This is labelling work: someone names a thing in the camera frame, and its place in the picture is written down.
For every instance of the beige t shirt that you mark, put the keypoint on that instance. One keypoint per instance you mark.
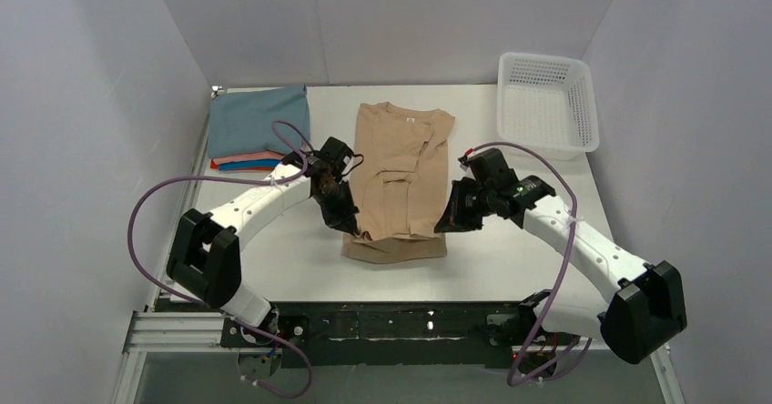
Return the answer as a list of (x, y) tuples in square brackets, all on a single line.
[(401, 186)]

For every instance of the folded blue t shirt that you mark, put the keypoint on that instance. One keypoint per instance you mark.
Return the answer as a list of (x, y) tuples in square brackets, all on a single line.
[(244, 164)]

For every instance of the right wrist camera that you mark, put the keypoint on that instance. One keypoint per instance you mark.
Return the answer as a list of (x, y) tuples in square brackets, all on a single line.
[(488, 164)]

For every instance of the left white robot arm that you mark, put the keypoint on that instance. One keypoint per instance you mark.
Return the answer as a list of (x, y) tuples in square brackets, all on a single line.
[(205, 254)]

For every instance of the folded pink t shirt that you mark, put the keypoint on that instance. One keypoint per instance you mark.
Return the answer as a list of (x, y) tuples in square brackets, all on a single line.
[(267, 154)]

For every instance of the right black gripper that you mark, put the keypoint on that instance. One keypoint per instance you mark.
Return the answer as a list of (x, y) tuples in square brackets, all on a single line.
[(464, 202)]

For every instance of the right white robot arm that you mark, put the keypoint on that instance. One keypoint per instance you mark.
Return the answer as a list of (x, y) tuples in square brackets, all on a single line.
[(601, 291)]

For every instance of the white plastic basket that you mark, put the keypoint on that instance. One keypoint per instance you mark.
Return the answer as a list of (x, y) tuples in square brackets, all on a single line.
[(547, 103)]

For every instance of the folded orange t shirt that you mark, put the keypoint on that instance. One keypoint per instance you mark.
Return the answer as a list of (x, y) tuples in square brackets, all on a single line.
[(238, 168)]

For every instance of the folded grey-blue t shirt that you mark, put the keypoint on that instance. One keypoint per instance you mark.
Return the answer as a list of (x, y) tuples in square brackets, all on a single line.
[(254, 121)]

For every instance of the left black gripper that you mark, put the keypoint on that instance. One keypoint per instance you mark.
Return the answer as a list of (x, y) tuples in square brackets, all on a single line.
[(337, 205)]

